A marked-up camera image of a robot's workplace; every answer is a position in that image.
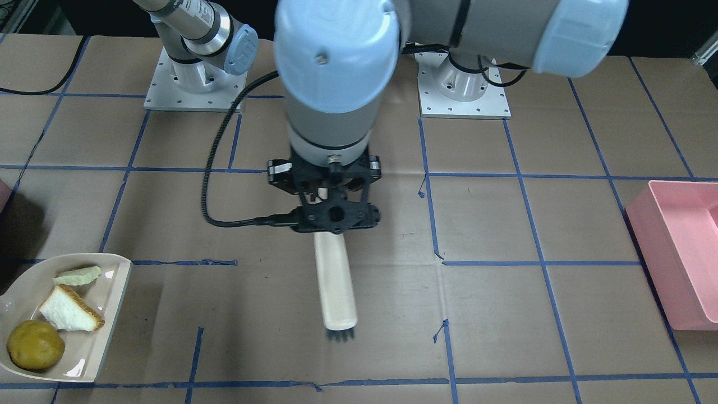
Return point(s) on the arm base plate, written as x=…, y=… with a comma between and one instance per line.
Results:
x=196, y=87
x=447, y=92

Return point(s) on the cream plastic dustpan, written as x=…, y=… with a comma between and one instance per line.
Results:
x=84, y=351

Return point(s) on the green-topped bread slice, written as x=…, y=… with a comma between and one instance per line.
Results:
x=78, y=277

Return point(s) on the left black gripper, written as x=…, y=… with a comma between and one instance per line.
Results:
x=279, y=174

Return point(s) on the white bread slice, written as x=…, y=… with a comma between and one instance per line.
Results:
x=64, y=309

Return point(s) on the yellow potato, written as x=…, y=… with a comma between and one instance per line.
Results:
x=35, y=346

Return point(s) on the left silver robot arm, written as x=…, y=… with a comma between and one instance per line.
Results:
x=335, y=59

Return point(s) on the cream hand brush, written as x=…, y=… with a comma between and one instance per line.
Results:
x=337, y=298

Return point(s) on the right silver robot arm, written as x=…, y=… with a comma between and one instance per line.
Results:
x=205, y=43

